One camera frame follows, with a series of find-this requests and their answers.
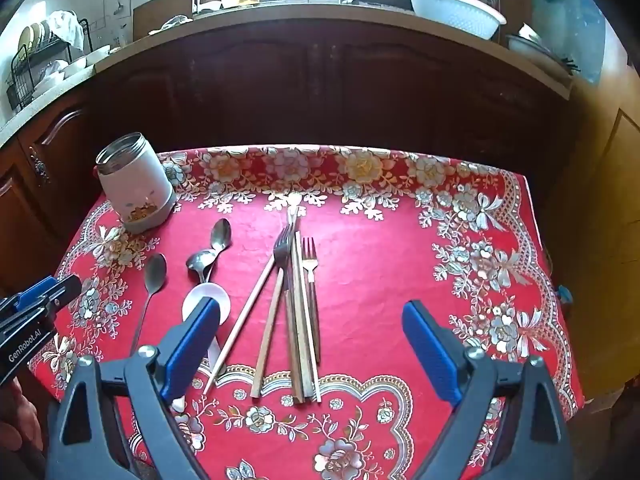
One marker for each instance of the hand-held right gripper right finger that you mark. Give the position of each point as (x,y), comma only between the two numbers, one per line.
(430,350)

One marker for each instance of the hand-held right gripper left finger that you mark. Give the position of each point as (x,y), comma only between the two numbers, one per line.
(192,340)

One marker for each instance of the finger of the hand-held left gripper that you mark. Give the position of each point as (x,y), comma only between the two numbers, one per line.
(67,291)
(35,290)

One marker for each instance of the white ceramic spoon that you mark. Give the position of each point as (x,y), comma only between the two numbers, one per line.
(202,294)

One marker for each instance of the pale chopstick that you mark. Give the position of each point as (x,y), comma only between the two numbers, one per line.
(240,325)

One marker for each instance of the long steel spoon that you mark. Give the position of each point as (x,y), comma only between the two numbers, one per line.
(154,272)

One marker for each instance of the brown wooden chopstick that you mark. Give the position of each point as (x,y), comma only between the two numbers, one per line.
(270,332)

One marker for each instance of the white steel utensil holder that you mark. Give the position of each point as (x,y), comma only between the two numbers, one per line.
(135,185)

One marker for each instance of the large steel fork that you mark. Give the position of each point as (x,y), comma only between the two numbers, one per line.
(285,245)

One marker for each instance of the person's left hand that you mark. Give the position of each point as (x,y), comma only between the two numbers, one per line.
(17,420)

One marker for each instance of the red floral tablecloth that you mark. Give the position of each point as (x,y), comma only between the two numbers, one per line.
(370,280)

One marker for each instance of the small blue object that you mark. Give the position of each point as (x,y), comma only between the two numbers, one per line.
(565,294)

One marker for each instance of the stack of plates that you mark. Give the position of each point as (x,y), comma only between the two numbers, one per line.
(32,35)

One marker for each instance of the white cloth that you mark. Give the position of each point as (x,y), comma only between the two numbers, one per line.
(67,25)

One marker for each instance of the dark wooden kitchen cabinets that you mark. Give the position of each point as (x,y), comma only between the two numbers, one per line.
(310,90)

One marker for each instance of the crumpled rag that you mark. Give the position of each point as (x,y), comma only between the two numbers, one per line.
(175,22)

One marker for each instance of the wooden cutting board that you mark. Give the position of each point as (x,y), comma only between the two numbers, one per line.
(160,10)

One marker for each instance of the steel basin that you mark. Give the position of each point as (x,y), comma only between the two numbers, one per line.
(537,50)

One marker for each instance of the white plastic basin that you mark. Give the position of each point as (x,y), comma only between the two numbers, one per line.
(450,10)

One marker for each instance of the stone kitchen countertop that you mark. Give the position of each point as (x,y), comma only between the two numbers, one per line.
(350,14)

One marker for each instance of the pale blue door panel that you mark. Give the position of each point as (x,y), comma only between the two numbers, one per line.
(570,15)

